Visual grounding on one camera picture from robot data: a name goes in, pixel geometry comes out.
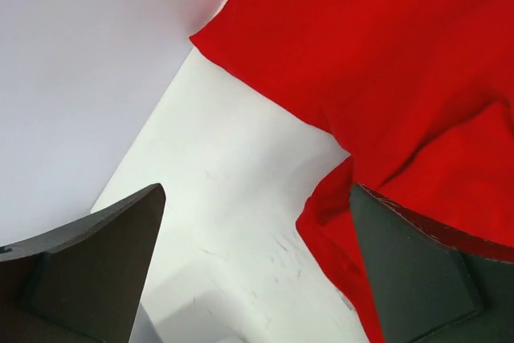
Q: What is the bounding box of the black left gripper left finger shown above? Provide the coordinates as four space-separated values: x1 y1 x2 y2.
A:
1 184 165 342

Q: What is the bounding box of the red t-shirt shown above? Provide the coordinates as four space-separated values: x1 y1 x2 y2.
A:
191 0 513 342

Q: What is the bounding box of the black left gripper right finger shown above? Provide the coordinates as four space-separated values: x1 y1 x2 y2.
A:
349 185 513 342

